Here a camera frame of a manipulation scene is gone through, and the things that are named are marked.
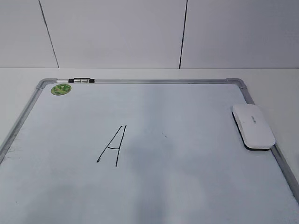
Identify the white board with aluminium frame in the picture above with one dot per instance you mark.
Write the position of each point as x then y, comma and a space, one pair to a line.
139, 152

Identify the black clear pen holder clip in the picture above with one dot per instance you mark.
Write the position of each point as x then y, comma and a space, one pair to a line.
81, 80

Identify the white board eraser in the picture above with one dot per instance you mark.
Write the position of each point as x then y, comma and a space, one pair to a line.
254, 129

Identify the round green sticker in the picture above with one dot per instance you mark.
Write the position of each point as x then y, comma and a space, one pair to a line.
61, 89

